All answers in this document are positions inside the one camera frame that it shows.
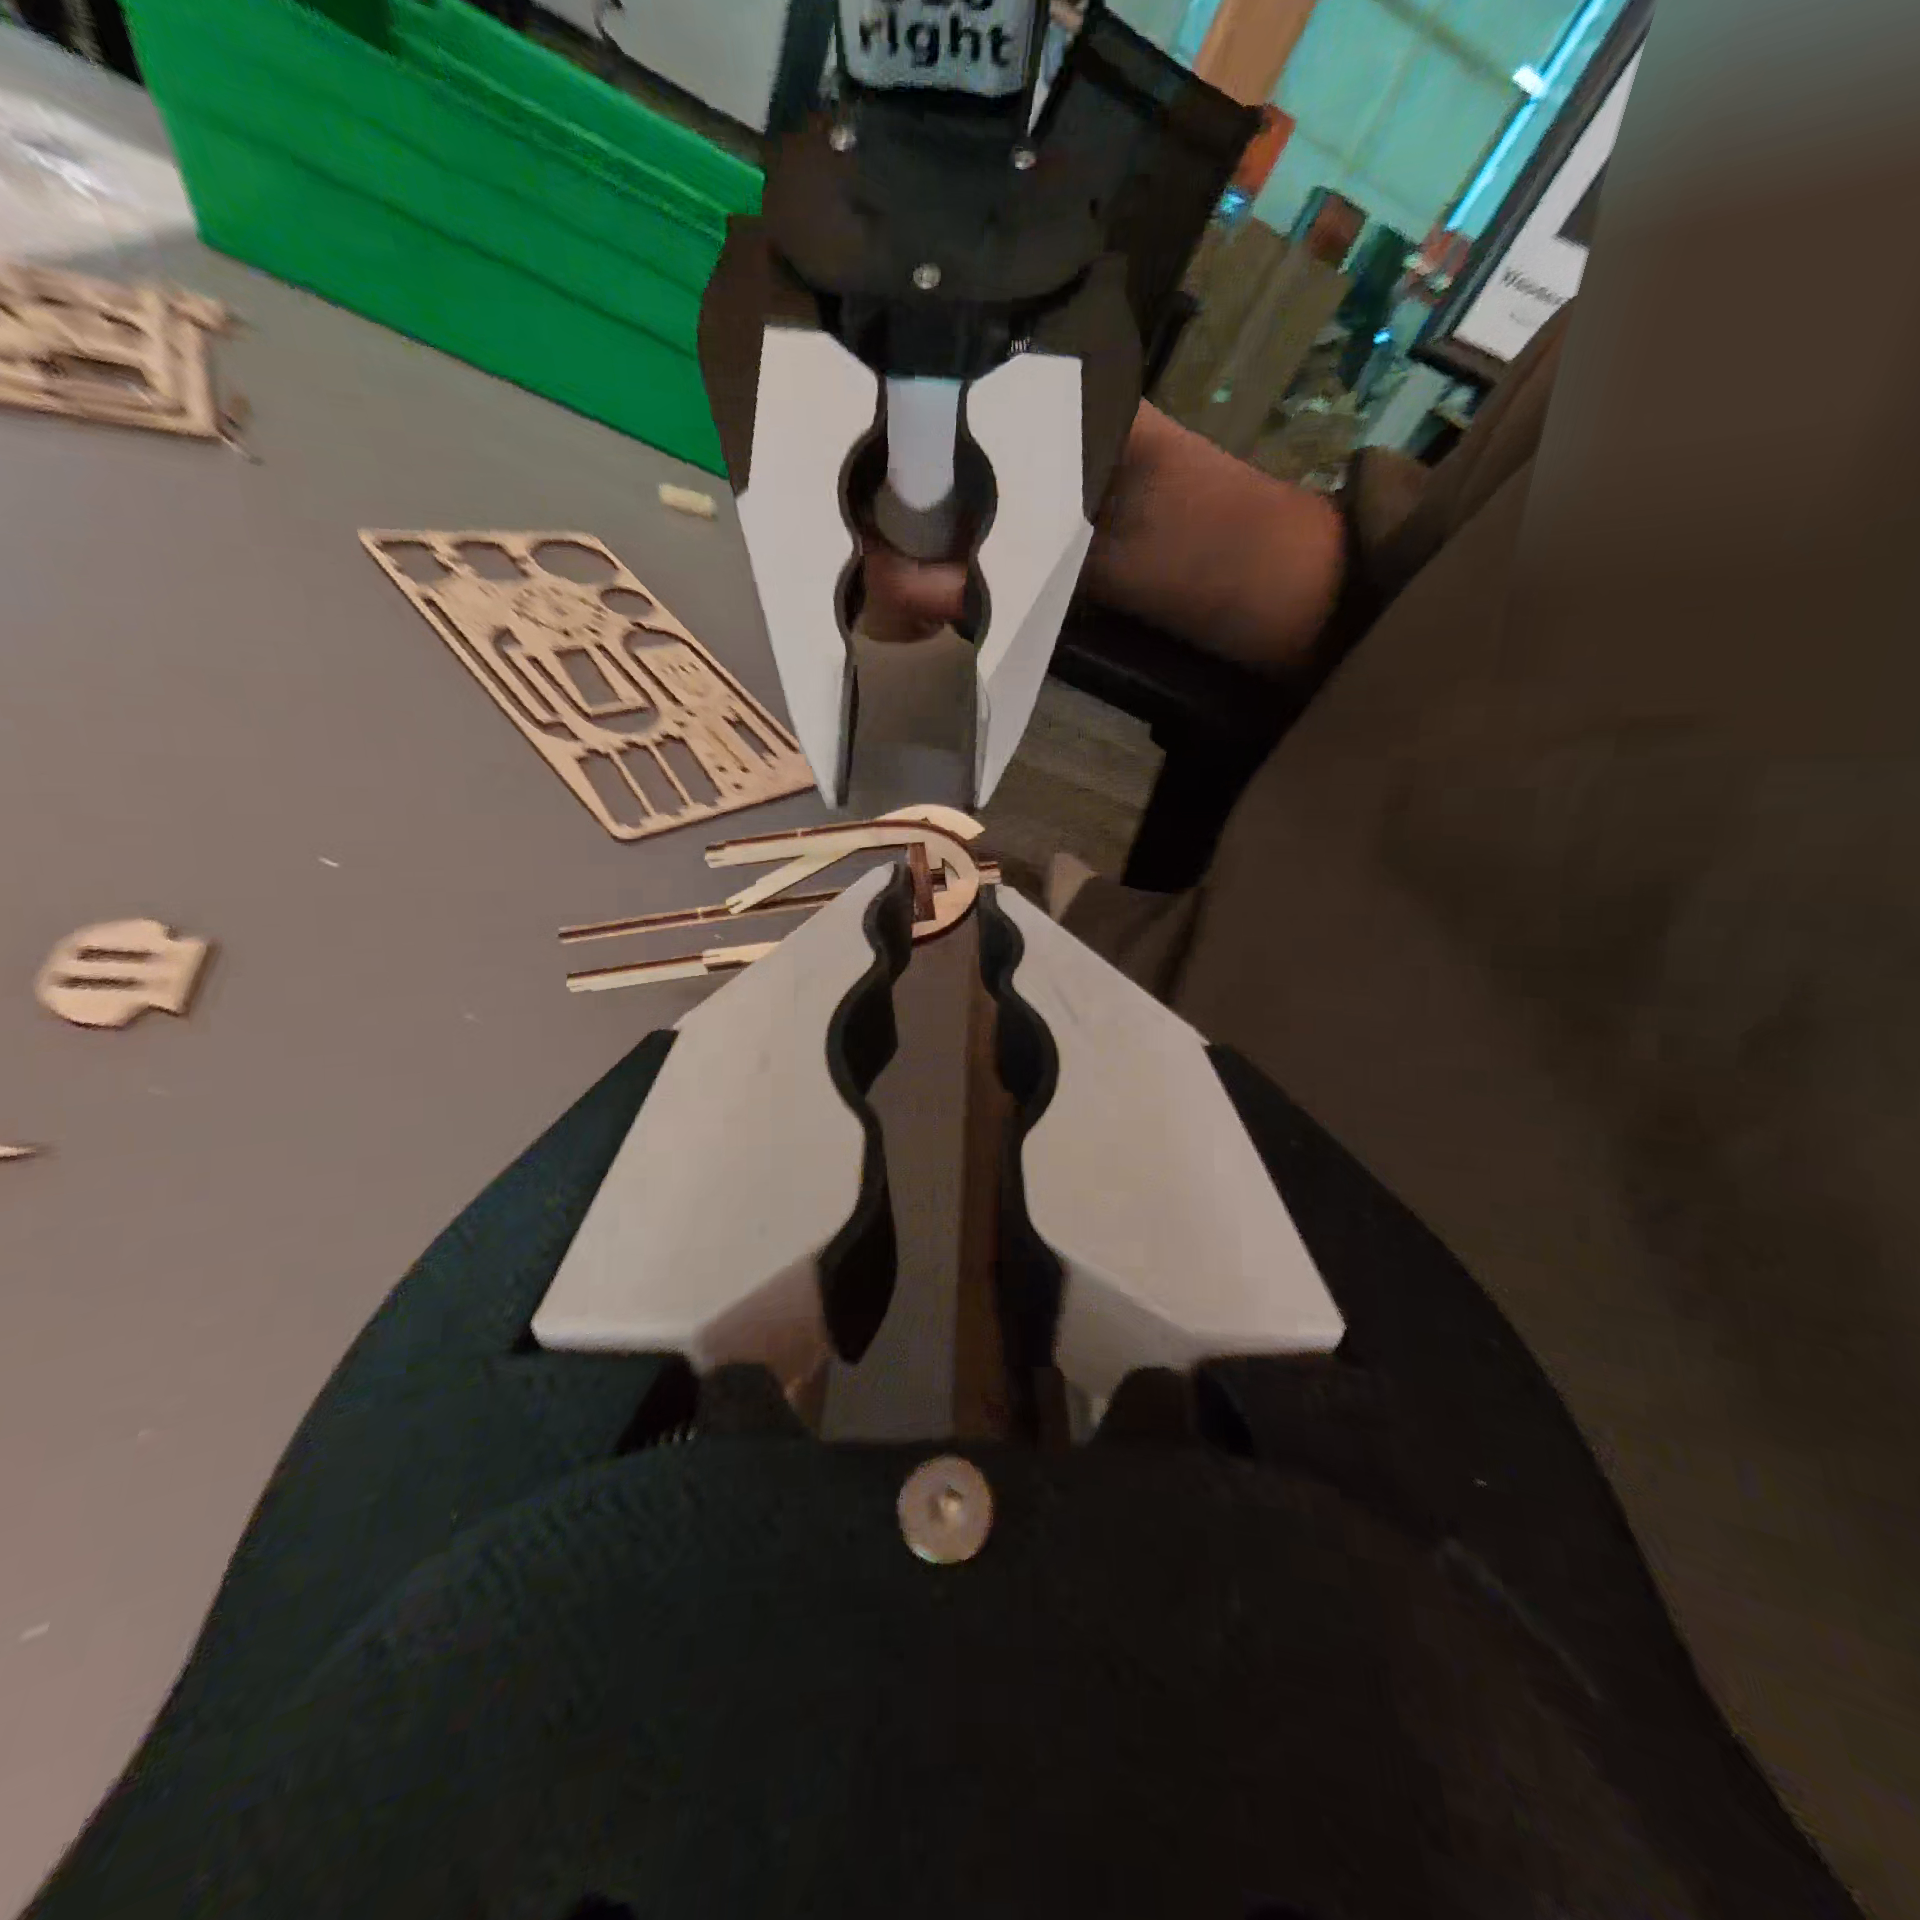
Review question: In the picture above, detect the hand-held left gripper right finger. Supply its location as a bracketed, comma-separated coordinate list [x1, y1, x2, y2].
[973, 882, 1347, 1374]

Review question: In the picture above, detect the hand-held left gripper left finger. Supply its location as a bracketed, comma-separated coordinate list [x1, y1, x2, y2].
[528, 865, 918, 1367]

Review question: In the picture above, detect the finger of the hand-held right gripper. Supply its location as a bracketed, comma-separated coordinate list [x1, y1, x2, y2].
[731, 323, 889, 811]
[956, 348, 1094, 811]

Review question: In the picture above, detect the u-shaped wooden puzzle assembly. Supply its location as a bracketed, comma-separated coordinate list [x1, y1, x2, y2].
[558, 840, 1004, 995]

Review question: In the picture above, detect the grey desk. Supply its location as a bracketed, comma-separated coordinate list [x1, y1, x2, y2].
[0, 30, 1171, 1870]

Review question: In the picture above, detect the person's right hand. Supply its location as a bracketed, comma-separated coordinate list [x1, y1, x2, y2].
[1081, 401, 1351, 679]

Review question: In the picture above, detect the wooden puzzle sheet with cutouts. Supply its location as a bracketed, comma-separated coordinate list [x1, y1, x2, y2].
[355, 523, 819, 846]

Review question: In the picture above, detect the green plastic crate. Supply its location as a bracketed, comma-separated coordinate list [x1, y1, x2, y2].
[119, 0, 768, 479]

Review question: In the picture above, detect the white sign board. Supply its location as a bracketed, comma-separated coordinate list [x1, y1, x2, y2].
[1461, 223, 1592, 362]

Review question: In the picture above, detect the oval slotted wooden piece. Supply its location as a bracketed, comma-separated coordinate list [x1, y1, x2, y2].
[31, 917, 216, 1031]

